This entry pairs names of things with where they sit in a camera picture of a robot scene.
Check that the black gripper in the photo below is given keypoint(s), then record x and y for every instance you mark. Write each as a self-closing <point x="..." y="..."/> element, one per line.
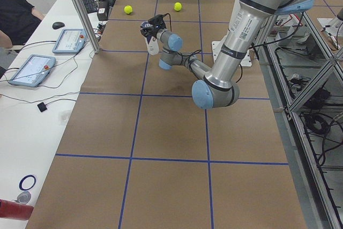
<point x="150" y="31"/>

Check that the clear tennis ball can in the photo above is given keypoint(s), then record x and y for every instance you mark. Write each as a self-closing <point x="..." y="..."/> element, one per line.
<point x="151" y="43"/>

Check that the yellow tennis ball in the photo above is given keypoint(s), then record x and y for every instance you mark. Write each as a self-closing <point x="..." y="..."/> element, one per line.
<point x="128" y="9"/>
<point x="177" y="6"/>

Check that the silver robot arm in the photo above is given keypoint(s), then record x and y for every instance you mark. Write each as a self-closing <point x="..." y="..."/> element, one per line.
<point x="214" y="86"/>

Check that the black box with label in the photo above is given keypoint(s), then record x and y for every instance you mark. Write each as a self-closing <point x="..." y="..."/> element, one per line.
<point x="103" y="11"/>

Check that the black keyboard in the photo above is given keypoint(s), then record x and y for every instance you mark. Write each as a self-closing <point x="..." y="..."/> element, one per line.
<point x="90" y="6"/>

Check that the far teach pendant tablet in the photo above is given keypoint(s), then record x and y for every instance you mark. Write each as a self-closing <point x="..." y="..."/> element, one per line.
<point x="70" y="41"/>

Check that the teach pendant tablet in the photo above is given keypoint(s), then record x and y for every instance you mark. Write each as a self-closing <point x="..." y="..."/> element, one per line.
<point x="70" y="41"/>
<point x="34" y="71"/>

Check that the black computer mouse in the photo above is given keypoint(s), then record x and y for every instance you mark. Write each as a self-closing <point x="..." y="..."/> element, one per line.
<point x="58" y="25"/>

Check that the near teach pendant tablet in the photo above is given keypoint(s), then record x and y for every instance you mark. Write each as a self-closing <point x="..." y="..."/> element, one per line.
<point x="34" y="71"/>

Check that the seated person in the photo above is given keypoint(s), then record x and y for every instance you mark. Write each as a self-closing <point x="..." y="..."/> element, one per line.
<point x="19" y="20"/>

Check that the small black square puck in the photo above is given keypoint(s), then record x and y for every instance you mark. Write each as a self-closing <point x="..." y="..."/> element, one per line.
<point x="42" y="107"/>

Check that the round metal lid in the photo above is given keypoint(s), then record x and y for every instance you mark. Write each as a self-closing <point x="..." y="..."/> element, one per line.
<point x="24" y="197"/>

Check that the red cylinder bottle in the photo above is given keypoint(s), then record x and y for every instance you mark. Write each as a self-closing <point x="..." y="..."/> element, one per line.
<point x="16" y="211"/>

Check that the aluminium frame post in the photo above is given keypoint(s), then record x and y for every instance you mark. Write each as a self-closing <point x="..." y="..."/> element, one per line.
<point x="86" y="23"/>

